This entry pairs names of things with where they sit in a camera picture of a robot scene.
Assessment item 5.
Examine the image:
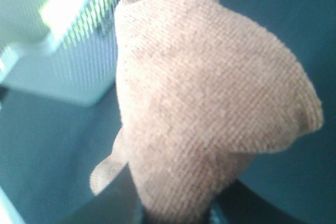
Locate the brown towel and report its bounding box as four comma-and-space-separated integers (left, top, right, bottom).
90, 0, 323, 223

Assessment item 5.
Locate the grey perforated laundry basket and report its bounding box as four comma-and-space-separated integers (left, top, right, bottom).
1, 0, 120, 106

